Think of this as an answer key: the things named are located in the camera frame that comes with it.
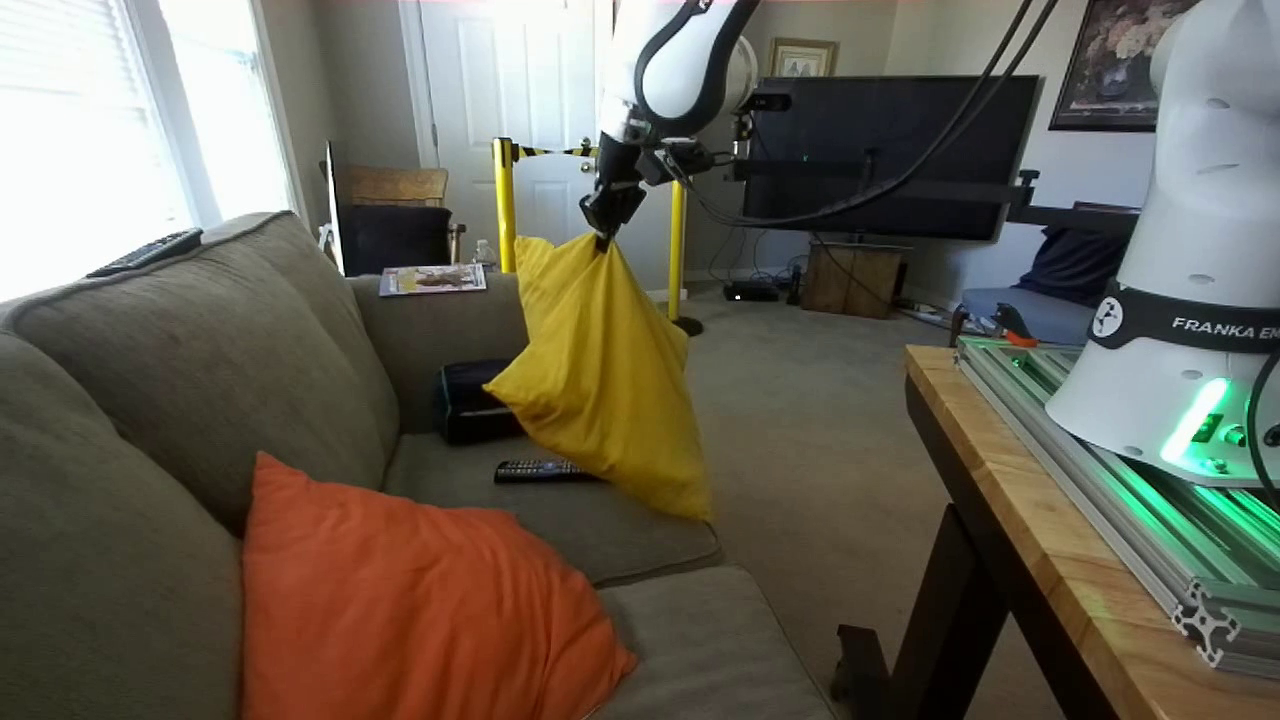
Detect yellow cloth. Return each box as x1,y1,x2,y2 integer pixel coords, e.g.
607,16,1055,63
478,231,716,530

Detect colourful magazine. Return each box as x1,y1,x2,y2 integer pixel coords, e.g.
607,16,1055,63
376,259,491,301

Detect small black remote control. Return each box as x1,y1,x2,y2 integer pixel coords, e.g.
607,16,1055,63
491,458,604,487

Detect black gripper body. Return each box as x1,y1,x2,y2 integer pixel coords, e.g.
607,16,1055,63
585,129,651,208

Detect black floor object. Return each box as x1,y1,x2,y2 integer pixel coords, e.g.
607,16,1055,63
720,268,803,310

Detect light wooden box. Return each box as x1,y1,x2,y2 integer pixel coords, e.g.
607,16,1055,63
337,161,452,214

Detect wooden table with black legs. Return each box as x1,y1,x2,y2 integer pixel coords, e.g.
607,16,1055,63
831,342,1280,720

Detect small framed wall picture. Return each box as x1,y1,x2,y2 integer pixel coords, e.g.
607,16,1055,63
769,37,841,81

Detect orange black clamp tool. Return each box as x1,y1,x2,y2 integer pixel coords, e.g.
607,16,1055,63
986,301,1048,355

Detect white window blinds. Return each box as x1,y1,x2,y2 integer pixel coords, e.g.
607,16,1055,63
0,0,296,303

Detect orange pillow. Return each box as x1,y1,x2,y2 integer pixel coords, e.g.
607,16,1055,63
236,447,641,720

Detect aluminium rail base frame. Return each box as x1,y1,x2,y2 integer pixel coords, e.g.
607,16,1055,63
957,332,1280,692

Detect blue cushioned chair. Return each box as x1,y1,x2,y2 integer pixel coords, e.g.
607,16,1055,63
957,216,1135,351

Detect yellow black barrier tape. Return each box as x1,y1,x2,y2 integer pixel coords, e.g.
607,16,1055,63
516,139,600,164

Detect dark flat remote control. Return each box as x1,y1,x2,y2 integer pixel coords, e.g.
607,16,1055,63
82,225,207,279

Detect large black television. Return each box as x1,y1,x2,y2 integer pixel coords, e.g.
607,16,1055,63
735,73,1042,248

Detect dark low cabinet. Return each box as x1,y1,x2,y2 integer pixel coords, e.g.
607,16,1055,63
337,201,455,278

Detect grey fabric sofa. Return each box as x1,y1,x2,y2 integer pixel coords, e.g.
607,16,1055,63
0,208,835,720

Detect white panel door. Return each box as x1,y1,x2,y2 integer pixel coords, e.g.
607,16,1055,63
395,0,619,292

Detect dark framed poster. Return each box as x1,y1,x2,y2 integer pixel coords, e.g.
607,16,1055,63
1048,0,1195,138

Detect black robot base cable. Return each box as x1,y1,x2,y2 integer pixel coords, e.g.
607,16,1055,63
1243,350,1280,500

